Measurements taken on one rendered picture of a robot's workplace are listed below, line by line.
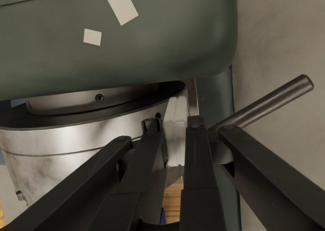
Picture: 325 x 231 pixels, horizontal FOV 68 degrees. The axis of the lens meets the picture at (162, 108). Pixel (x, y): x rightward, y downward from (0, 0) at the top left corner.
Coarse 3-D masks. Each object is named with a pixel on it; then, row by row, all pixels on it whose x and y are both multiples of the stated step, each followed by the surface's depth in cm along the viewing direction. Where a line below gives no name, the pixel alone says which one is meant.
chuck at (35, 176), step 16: (16, 160) 30; (32, 160) 29; (48, 160) 28; (64, 160) 28; (80, 160) 28; (16, 176) 32; (32, 176) 30; (48, 176) 29; (64, 176) 29; (176, 176) 35; (16, 192) 36; (32, 192) 31
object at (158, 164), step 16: (144, 128) 15; (160, 128) 14; (144, 144) 13; (160, 144) 13; (144, 160) 11; (160, 160) 13; (128, 176) 10; (144, 176) 10; (160, 176) 12; (128, 192) 9; (144, 192) 9; (160, 192) 12; (112, 208) 7; (128, 208) 7; (144, 208) 8; (160, 208) 11; (96, 224) 7; (112, 224) 7; (128, 224) 7
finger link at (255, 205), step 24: (240, 144) 11; (240, 168) 11; (264, 168) 9; (288, 168) 9; (240, 192) 11; (264, 192) 9; (288, 192) 8; (312, 192) 7; (264, 216) 9; (288, 216) 8; (312, 216) 7
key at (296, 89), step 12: (288, 84) 16; (300, 84) 15; (312, 84) 15; (264, 96) 16; (276, 96) 16; (288, 96) 15; (252, 108) 16; (264, 108) 16; (276, 108) 16; (228, 120) 17; (240, 120) 17; (252, 120) 17; (168, 168) 19
